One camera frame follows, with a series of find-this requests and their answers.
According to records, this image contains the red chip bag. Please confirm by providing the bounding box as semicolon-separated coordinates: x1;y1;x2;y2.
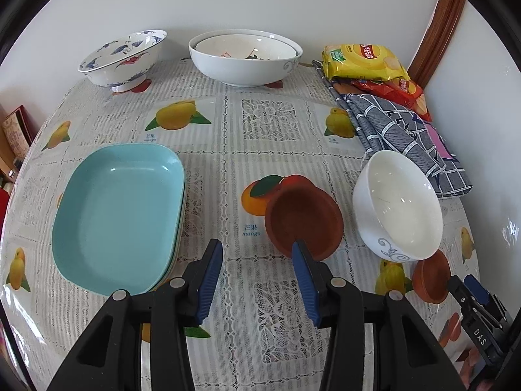
350;78;432;122

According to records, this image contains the brown wooden door frame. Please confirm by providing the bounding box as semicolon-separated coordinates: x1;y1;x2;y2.
407;0;467;90

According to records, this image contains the brown patterned box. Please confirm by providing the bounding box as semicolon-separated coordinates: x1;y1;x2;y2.
2;106;35;159

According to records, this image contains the small brown bowl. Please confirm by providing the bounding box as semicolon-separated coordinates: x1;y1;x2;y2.
412;249;452;304
264;187;345;262

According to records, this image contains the person's right hand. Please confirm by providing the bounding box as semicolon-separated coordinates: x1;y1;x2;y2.
464;348;492;391

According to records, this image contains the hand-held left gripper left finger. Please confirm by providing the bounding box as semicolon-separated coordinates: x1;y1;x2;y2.
47;238;224;391

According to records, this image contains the fruit print tablecloth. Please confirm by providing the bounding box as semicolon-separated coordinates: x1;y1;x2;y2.
0;55;481;391

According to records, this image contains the grey checked cloth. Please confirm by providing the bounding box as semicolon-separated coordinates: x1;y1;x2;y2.
311;60;475;199

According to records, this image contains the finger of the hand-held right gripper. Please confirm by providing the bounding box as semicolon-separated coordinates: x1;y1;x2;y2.
464;274;495;306
447;276;479;322

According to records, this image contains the large white bowl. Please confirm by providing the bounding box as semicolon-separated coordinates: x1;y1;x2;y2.
188;30;304;88

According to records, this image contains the blue patterned footed bowl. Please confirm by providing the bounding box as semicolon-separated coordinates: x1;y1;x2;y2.
78;29;168;94

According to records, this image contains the green rectangular plate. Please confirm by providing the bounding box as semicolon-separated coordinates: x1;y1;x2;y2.
148;179;189;294

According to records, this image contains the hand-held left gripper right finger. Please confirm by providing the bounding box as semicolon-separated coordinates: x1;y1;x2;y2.
291;239;469;391

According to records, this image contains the teal rectangular plate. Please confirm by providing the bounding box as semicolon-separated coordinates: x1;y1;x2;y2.
51;144;186;296

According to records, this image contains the white bowl with red print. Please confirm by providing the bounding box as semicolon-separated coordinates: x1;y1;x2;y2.
194;35;298;61

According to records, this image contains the yellow chip bag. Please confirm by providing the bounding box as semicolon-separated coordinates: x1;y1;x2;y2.
321;44;411;82

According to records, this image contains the white bowl with grey swirls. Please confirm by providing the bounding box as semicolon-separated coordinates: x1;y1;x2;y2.
352;150;444;262

